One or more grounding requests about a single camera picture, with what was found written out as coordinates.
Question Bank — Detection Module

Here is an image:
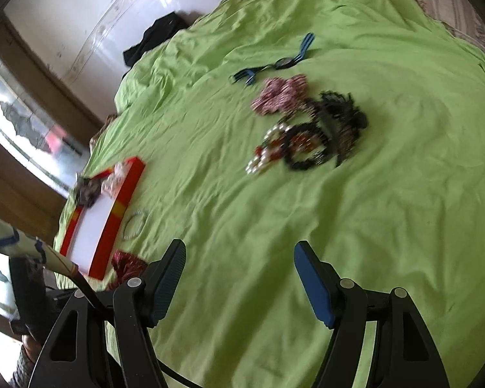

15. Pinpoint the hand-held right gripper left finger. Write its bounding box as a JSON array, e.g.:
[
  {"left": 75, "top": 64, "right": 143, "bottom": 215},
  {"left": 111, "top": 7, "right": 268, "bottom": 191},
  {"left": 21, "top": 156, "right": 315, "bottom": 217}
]
[{"left": 29, "top": 239, "right": 187, "bottom": 388}]

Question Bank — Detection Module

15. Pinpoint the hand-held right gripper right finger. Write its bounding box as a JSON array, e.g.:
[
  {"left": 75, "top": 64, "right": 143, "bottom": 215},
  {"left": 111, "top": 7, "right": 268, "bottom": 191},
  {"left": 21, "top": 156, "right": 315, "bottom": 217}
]
[{"left": 294, "top": 240, "right": 452, "bottom": 388}]

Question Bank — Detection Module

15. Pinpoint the dark red scrunchie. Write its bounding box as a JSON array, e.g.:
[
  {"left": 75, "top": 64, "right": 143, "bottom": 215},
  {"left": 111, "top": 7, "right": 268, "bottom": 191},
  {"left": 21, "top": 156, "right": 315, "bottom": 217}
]
[{"left": 111, "top": 251, "right": 148, "bottom": 288}]

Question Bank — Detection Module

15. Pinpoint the red jewelry box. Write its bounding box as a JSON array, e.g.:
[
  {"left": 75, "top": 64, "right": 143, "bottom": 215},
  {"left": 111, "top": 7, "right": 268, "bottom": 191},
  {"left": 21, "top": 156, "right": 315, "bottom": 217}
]
[{"left": 59, "top": 156, "right": 146, "bottom": 280}]

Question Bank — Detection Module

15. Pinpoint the dark grey scrunchie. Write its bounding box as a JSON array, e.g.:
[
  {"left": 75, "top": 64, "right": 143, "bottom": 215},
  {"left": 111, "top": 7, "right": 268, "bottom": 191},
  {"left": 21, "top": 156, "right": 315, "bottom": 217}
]
[{"left": 73, "top": 174, "right": 106, "bottom": 208}]

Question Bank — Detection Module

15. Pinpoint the black bead bracelet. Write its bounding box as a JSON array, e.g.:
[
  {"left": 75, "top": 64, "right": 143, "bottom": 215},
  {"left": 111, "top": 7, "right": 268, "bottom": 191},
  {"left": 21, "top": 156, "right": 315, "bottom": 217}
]
[{"left": 283, "top": 125, "right": 333, "bottom": 171}]

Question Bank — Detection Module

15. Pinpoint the white pearl bracelet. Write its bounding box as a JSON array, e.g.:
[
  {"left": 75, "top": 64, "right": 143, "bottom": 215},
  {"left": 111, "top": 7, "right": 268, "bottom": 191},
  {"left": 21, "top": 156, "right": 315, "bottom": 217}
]
[{"left": 246, "top": 123, "right": 292, "bottom": 175}]

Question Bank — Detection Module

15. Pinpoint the amber bead bracelet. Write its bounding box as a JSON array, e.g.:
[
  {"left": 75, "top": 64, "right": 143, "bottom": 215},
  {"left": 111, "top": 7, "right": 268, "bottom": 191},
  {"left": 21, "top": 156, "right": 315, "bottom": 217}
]
[{"left": 255, "top": 134, "right": 320, "bottom": 163}]

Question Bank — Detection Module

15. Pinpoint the brown beaded bracelet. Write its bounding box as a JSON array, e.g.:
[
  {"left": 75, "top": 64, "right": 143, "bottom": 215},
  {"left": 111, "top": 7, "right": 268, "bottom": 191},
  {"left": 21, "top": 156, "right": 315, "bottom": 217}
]
[{"left": 333, "top": 123, "right": 360, "bottom": 163}]

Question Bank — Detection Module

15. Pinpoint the pink patterned scrunchie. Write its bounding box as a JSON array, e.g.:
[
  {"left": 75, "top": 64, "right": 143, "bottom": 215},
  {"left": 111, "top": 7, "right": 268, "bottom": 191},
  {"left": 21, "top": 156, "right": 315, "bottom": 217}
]
[{"left": 251, "top": 74, "right": 313, "bottom": 116}]

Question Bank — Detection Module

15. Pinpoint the person's left forearm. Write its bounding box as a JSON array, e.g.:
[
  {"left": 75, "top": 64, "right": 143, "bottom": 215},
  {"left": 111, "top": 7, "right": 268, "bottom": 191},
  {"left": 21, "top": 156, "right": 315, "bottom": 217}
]
[{"left": 7, "top": 341, "right": 39, "bottom": 387}]

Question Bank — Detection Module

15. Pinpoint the green bedsheet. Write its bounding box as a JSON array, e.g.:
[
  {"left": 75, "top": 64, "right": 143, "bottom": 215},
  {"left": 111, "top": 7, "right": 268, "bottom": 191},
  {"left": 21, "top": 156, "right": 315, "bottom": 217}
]
[{"left": 52, "top": 0, "right": 485, "bottom": 388}]

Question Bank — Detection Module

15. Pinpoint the brown patterned cloth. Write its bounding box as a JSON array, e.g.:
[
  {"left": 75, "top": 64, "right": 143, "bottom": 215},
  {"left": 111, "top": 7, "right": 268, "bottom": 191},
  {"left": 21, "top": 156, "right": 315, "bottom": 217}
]
[{"left": 89, "top": 114, "right": 119, "bottom": 151}]

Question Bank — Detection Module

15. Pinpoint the window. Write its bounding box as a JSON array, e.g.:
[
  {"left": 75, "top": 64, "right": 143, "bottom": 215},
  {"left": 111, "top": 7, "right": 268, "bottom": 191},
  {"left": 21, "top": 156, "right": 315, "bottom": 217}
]
[{"left": 0, "top": 48, "right": 86, "bottom": 189}]

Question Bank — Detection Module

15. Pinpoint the black cloth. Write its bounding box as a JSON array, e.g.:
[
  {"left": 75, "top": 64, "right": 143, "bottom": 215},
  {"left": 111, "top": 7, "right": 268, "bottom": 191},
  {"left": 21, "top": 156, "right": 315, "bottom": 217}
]
[{"left": 122, "top": 13, "right": 190, "bottom": 67}]

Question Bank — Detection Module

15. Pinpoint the striped pink sofa cover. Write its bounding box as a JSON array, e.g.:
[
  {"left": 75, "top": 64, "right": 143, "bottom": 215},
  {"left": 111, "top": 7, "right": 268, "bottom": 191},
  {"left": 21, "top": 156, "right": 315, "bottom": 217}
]
[{"left": 404, "top": 0, "right": 485, "bottom": 74}]

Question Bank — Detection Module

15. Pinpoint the pale pink bracelet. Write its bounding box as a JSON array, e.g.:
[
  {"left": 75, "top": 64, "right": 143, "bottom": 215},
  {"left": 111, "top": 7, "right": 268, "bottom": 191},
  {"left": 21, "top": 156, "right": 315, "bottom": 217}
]
[{"left": 102, "top": 163, "right": 131, "bottom": 195}]

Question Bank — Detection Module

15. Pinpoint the blue strap watch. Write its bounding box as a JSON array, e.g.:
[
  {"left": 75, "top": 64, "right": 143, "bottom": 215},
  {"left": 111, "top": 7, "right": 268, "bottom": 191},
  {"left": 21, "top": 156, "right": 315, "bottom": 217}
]
[{"left": 231, "top": 32, "right": 317, "bottom": 88}]

